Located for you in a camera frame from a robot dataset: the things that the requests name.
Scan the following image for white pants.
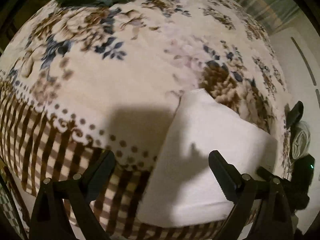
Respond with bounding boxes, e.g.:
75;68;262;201
136;89;278;228

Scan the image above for rolled light green towel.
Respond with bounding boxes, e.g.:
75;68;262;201
291;121;311;160

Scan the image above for dark folded garment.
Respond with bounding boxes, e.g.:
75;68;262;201
286;101;304;129

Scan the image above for floral fleece blanket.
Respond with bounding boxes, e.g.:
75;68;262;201
1;0;291;239

